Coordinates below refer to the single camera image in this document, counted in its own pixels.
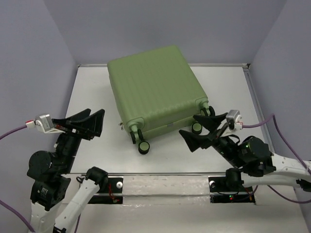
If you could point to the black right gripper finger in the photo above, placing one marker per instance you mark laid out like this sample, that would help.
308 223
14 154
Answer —
210 123
195 141

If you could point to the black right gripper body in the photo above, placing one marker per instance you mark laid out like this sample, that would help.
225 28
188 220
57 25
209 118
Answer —
227 148

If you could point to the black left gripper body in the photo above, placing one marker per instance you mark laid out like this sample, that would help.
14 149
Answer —
69 143

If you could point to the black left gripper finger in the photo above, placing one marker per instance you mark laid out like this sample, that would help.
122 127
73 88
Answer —
91 126
65 123

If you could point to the green hard-shell suitcase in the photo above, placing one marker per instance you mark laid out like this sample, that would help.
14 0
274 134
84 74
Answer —
156 92

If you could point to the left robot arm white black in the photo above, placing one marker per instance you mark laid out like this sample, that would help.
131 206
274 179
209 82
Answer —
48 169

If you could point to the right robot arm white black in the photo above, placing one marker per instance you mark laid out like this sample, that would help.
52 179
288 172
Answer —
252 161

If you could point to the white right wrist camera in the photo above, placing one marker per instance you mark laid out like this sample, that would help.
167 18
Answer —
233 123

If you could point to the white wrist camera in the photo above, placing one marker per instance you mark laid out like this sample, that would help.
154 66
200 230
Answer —
233 123
43 123

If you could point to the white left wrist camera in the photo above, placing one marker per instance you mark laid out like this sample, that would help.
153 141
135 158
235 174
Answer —
43 123

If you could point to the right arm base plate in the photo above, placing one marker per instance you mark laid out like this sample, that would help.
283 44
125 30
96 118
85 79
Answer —
221 194

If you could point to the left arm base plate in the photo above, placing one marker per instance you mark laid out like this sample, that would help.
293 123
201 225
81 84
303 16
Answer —
111 194

